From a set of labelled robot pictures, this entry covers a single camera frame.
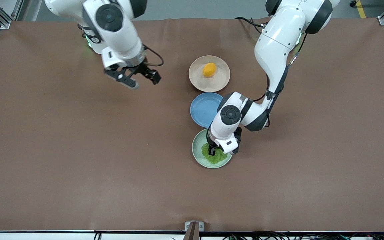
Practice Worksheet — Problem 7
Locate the light green round plate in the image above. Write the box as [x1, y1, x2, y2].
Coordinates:
[192, 128, 233, 169]

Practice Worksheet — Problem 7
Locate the brown table cover mat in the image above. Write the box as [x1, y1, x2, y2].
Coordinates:
[0, 17, 384, 232]

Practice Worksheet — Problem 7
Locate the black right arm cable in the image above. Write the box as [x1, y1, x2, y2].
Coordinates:
[144, 45, 164, 67]

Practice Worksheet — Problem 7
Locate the blue round plate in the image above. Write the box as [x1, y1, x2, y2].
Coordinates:
[190, 92, 224, 128]

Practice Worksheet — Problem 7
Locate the black arm base cable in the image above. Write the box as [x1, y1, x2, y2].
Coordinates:
[235, 17, 267, 35]

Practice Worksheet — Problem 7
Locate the metal table edge bracket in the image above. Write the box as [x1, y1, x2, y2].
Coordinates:
[185, 221, 204, 240]

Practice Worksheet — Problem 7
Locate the yellow orange lemon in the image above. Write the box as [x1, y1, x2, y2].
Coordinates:
[202, 62, 217, 78]

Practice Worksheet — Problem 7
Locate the beige round plate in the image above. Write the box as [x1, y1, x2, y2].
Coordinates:
[189, 55, 231, 93]

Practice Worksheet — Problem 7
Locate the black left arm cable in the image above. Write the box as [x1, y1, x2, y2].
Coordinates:
[254, 32, 307, 129]

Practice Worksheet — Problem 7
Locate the green lettuce leaf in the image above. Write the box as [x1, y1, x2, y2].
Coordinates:
[201, 143, 228, 165]

